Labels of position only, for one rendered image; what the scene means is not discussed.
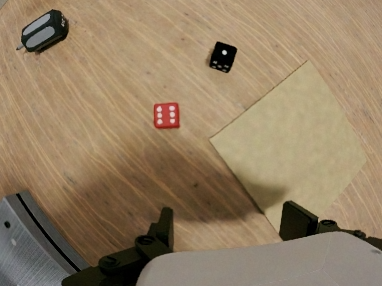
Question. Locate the black die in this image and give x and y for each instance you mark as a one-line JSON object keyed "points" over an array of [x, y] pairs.
{"points": [[223, 57]]}

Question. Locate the beige square mat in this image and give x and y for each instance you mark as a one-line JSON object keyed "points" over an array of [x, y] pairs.
{"points": [[293, 144]]}

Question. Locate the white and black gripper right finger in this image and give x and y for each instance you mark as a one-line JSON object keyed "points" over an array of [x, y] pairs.
{"points": [[298, 222]]}

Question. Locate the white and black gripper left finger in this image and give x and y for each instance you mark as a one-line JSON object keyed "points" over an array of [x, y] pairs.
{"points": [[124, 267]]}

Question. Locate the red die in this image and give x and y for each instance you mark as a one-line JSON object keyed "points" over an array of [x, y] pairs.
{"points": [[166, 116]]}

